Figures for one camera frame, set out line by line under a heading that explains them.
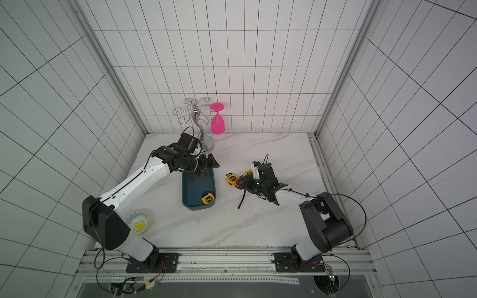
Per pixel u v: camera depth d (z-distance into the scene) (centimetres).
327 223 44
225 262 75
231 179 96
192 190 93
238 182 86
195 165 68
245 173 99
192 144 64
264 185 71
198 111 94
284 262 72
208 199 88
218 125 100
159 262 71
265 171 71
